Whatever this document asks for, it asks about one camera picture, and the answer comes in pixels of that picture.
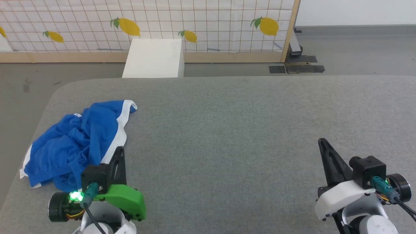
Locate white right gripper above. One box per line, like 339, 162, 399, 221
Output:
314, 138, 384, 221

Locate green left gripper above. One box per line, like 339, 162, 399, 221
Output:
93, 146, 147, 222

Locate blue shorts with white trim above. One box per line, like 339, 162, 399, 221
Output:
19, 100, 138, 192

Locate grey fabric sofa cushion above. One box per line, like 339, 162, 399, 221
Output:
0, 75, 416, 234

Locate large black floor mat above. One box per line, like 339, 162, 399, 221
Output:
285, 63, 326, 74

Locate white box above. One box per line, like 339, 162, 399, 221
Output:
122, 39, 185, 78

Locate thin black floor mat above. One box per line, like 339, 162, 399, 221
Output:
286, 55, 318, 63

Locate grey metal screen foot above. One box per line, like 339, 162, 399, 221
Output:
289, 28, 304, 58

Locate lemon print partition screen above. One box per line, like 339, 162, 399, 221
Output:
0, 0, 301, 63

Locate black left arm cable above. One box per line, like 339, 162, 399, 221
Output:
80, 182, 107, 234

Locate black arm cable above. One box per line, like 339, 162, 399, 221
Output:
80, 182, 107, 234
371, 176, 416, 219

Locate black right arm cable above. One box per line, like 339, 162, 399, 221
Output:
371, 176, 416, 219

